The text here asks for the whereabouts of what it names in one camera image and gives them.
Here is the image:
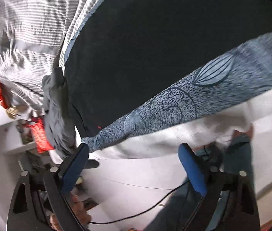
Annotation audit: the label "black skirt blue patterned waistband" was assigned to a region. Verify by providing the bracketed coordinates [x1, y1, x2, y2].
[64, 0, 272, 152]

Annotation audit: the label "person's jeans legs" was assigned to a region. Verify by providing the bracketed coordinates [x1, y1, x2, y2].
[145, 133, 260, 230]

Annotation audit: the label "grey striped white bedding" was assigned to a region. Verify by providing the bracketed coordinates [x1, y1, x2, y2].
[0, 0, 98, 116]

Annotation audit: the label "black cable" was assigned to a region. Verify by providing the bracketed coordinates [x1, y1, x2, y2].
[88, 181, 190, 225]

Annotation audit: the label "grey jacket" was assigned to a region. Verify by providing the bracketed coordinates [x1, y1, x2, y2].
[42, 67, 76, 159]

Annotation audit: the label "small red pillow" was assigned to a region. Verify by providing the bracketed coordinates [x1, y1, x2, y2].
[25, 118, 54, 154]

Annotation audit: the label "person's left hand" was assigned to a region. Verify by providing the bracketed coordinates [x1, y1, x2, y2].
[50, 194, 92, 230]

